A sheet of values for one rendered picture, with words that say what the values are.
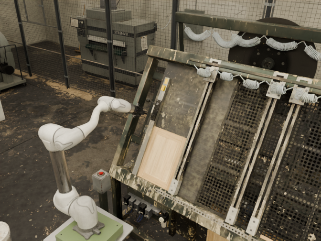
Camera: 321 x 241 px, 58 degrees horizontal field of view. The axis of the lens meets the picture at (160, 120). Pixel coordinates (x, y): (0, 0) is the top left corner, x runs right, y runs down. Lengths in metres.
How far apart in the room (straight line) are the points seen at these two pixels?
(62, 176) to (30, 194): 1.93
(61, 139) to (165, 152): 1.02
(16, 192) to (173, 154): 2.36
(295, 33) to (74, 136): 1.92
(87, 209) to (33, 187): 2.08
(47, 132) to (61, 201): 0.58
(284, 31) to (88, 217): 2.15
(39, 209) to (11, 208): 0.34
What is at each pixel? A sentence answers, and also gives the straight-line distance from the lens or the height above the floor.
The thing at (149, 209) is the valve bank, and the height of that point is 0.76.
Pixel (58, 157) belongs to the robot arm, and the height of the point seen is 1.42.
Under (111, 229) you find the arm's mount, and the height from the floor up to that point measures 0.83.
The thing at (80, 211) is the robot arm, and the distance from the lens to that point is 2.28.
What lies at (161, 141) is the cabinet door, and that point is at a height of 1.21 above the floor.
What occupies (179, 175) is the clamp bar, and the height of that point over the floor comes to 1.07.
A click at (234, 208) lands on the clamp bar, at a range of 2.36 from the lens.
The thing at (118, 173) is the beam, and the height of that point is 0.86.
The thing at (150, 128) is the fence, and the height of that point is 1.29.
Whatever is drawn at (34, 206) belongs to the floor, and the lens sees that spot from 3.99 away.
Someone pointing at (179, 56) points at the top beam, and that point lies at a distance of 2.66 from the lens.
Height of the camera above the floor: 2.64
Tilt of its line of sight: 29 degrees down
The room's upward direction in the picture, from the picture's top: 1 degrees clockwise
